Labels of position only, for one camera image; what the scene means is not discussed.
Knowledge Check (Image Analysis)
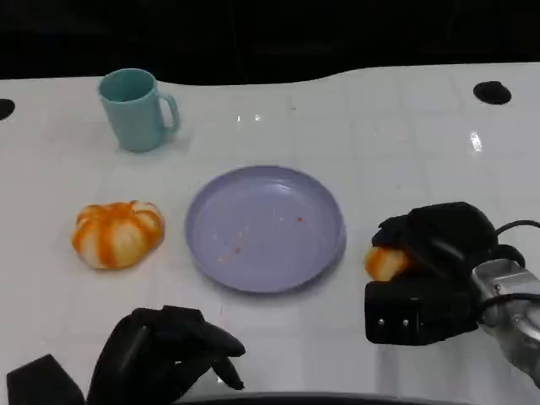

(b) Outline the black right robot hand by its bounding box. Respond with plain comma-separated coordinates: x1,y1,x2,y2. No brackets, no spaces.
370,201,502,280

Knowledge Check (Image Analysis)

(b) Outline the orange white toy bread roll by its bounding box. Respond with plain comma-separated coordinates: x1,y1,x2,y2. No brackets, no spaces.
364,246,413,281
71,200,165,271

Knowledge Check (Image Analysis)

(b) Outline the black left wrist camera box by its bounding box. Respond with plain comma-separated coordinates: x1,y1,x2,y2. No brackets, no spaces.
5,354,84,405

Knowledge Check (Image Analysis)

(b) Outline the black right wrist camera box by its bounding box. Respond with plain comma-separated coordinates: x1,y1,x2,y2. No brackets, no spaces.
364,274,483,347

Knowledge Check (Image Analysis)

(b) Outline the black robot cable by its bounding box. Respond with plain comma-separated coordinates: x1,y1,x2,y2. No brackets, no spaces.
480,291,540,314
493,219,540,237

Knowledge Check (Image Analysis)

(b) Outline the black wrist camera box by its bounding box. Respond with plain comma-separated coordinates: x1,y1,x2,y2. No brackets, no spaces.
364,274,483,347
5,354,84,405

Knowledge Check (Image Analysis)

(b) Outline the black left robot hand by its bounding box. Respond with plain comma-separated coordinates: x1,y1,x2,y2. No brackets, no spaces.
86,305,247,405

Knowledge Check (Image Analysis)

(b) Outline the lilac plate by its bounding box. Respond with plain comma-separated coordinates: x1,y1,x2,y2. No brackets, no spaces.
184,165,348,294

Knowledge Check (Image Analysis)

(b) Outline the pale green mug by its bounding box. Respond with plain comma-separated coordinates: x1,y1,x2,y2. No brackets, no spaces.
98,67,181,153

